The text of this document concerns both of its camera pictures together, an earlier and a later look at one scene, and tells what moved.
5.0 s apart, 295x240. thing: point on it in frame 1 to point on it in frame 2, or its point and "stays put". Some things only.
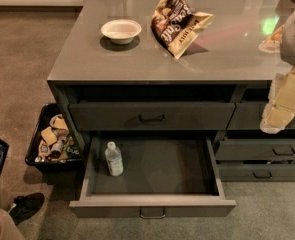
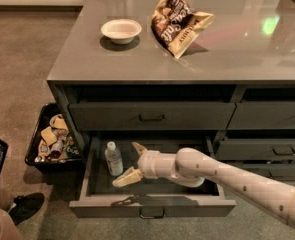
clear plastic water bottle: x=113 y=156 stays put
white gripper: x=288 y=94 to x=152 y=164
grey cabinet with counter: x=179 y=59 stays put
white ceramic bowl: x=121 y=31 stays put
